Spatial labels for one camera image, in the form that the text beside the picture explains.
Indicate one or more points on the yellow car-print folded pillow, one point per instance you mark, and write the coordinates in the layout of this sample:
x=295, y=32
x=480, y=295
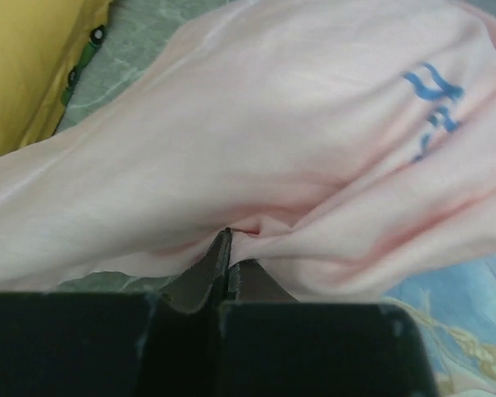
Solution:
x=44, y=48

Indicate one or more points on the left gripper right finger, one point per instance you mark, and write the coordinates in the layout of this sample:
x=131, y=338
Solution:
x=272, y=345

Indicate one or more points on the pink purple Elsa pillowcase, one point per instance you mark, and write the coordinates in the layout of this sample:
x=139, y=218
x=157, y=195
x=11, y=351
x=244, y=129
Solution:
x=350, y=146

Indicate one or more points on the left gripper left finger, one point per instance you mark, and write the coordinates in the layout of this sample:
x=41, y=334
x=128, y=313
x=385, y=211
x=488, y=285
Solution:
x=115, y=344

